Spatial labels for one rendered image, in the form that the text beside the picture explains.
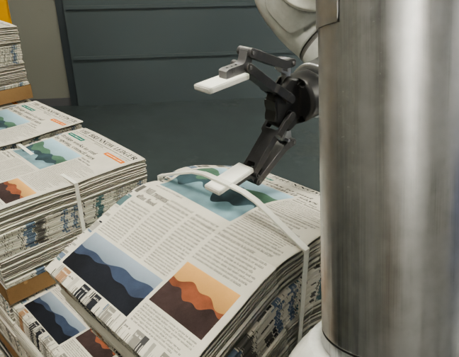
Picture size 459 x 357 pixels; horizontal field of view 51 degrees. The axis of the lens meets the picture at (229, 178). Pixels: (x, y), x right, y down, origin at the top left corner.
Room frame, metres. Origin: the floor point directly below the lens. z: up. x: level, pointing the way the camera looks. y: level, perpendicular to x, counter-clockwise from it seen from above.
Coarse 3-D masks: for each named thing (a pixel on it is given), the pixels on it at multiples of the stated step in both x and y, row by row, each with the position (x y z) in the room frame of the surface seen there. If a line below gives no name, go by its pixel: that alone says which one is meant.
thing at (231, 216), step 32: (160, 192) 0.63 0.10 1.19; (192, 192) 0.63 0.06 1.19; (224, 224) 0.54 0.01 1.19; (256, 224) 0.54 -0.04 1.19; (288, 224) 0.54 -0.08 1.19; (256, 256) 0.47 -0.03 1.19; (288, 256) 0.47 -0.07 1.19; (288, 288) 0.47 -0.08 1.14; (288, 320) 0.47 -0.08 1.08; (288, 352) 0.47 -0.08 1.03
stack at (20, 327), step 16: (48, 288) 0.83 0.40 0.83; (0, 304) 0.83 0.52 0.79; (16, 304) 0.79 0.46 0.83; (32, 304) 0.78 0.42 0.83; (48, 304) 0.78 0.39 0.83; (64, 304) 0.78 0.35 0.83; (0, 320) 0.86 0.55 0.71; (16, 320) 0.77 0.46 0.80; (32, 320) 0.73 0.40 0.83; (48, 320) 0.73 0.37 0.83; (64, 320) 0.73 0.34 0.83; (80, 320) 0.73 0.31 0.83; (16, 336) 0.78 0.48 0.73; (32, 336) 0.72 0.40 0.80; (48, 336) 0.69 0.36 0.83; (64, 336) 0.69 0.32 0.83; (80, 336) 0.69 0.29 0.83; (96, 336) 0.69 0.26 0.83; (16, 352) 0.83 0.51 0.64; (32, 352) 0.72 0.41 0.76; (48, 352) 0.67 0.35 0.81; (64, 352) 0.65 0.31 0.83; (80, 352) 0.65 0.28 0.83; (96, 352) 0.65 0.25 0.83; (112, 352) 0.65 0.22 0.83
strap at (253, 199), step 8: (160, 176) 0.68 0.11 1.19; (208, 176) 0.60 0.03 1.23; (216, 176) 0.60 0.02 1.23; (224, 184) 0.58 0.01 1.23; (232, 184) 0.57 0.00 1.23; (240, 192) 0.55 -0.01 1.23; (248, 192) 0.55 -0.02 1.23; (256, 200) 0.54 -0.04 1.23; (264, 208) 0.53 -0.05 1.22; (272, 216) 0.52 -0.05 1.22; (280, 224) 0.51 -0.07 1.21; (288, 232) 0.50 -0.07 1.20; (296, 240) 0.49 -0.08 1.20; (304, 248) 0.48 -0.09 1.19
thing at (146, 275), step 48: (96, 240) 0.56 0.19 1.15; (144, 240) 0.54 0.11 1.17; (192, 240) 0.52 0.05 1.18; (96, 288) 0.47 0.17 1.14; (144, 288) 0.46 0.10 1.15; (192, 288) 0.44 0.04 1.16; (240, 288) 0.43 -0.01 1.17; (144, 336) 0.39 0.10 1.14; (192, 336) 0.38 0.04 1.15; (240, 336) 0.41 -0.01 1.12
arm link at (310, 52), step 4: (312, 36) 0.80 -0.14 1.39; (316, 36) 0.80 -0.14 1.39; (312, 40) 0.80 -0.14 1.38; (316, 40) 0.80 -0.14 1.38; (308, 44) 0.81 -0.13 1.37; (312, 44) 0.80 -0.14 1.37; (316, 44) 0.80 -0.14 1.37; (304, 48) 0.81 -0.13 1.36; (308, 48) 0.81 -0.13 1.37; (312, 48) 0.80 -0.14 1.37; (316, 48) 0.79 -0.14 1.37; (304, 52) 0.81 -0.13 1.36; (308, 52) 0.81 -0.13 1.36; (312, 52) 0.80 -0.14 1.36; (316, 52) 0.79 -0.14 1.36; (300, 56) 0.83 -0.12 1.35; (304, 56) 0.82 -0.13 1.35; (308, 56) 0.81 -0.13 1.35; (312, 56) 0.80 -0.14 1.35; (316, 56) 0.79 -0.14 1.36; (304, 60) 0.82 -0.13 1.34; (308, 60) 0.81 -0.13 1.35
